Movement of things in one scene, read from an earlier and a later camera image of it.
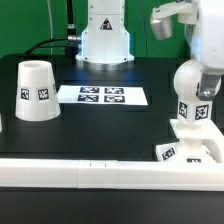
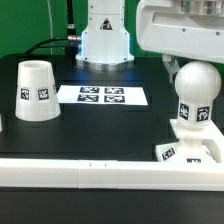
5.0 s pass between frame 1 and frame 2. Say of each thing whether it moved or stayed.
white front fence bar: stayed
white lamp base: stayed
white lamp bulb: stayed
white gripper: moved
